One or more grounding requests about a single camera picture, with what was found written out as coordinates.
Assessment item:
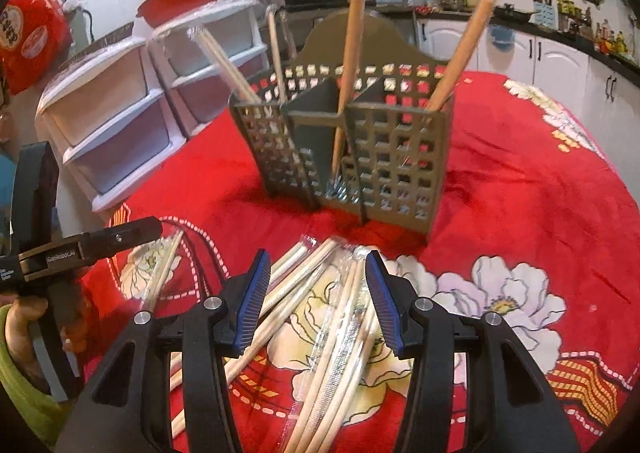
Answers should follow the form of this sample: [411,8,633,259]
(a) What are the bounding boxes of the green left sleeve forearm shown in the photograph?
[0,305,75,451]

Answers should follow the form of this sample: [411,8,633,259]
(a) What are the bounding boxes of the red shopping bag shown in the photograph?
[1,0,72,96]

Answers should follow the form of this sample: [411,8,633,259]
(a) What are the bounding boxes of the left hand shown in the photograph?
[3,291,94,391]

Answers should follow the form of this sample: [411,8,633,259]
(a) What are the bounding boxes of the chopstick pair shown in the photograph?
[141,230,183,312]
[329,0,367,191]
[279,246,378,452]
[266,4,288,103]
[169,236,346,439]
[188,25,262,104]
[427,0,497,112]

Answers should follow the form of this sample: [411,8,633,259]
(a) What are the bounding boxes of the white plastic drawer tower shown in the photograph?
[148,0,268,138]
[35,36,186,213]

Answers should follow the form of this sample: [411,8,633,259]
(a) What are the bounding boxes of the brown perforated utensil holder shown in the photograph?
[229,10,454,234]

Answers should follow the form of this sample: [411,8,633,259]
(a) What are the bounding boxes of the red floral tablecloth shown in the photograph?
[82,72,639,452]

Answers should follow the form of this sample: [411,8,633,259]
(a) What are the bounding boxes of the white lower cabinets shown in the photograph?
[416,18,640,185]

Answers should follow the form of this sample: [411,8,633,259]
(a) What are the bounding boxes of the black wok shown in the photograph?
[494,4,533,24]

